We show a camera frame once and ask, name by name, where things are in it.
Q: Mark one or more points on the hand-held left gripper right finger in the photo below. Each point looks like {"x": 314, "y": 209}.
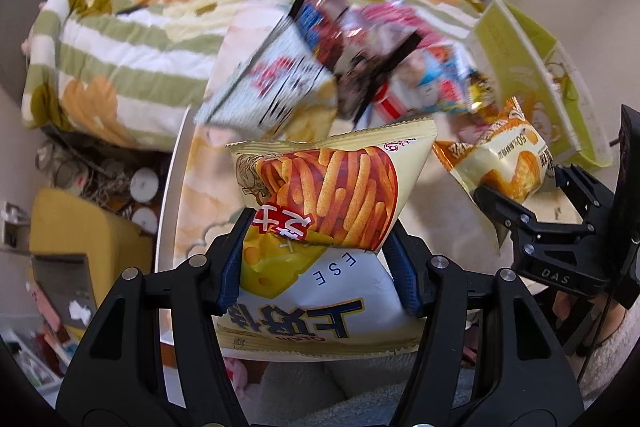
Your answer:
{"x": 402, "y": 274}

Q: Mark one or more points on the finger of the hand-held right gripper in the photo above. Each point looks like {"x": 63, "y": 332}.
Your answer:
{"x": 505, "y": 209}
{"x": 585, "y": 189}

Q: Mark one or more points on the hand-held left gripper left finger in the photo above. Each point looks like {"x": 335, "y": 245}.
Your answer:
{"x": 232, "y": 259}

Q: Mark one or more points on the orange white bread packet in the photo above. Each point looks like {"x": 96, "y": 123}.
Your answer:
{"x": 505, "y": 157}

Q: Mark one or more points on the cheese stick snack bag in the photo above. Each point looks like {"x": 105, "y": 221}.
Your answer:
{"x": 325, "y": 187}

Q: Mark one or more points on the green cartoon storage box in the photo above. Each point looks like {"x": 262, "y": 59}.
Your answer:
{"x": 520, "y": 72}

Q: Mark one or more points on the pink white snack packet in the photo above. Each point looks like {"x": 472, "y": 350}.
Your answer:
{"x": 395, "y": 24}

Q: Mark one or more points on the person's right forearm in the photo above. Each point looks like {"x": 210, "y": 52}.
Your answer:
{"x": 617, "y": 357}

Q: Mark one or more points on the white round can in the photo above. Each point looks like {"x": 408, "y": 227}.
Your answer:
{"x": 145, "y": 219}
{"x": 145, "y": 182}

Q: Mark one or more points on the gold foil snack packet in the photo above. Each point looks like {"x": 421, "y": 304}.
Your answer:
{"x": 480, "y": 92}

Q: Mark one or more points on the blue cartoon snack packet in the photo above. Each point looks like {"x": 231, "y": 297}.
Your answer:
{"x": 435, "y": 77}

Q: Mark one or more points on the yellow chair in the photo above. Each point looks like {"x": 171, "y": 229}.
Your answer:
{"x": 80, "y": 227}

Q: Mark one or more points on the grey box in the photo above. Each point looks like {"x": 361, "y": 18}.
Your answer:
{"x": 62, "y": 287}

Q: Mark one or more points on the pale blue snack bag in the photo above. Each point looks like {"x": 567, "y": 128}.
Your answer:
{"x": 270, "y": 82}

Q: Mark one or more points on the brown black snack packet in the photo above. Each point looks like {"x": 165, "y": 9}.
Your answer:
{"x": 370, "y": 77}

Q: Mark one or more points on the green floral blanket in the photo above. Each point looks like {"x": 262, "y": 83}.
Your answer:
{"x": 140, "y": 32}

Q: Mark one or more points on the dark glossy snack packet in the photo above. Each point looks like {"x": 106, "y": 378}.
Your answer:
{"x": 320, "y": 22}

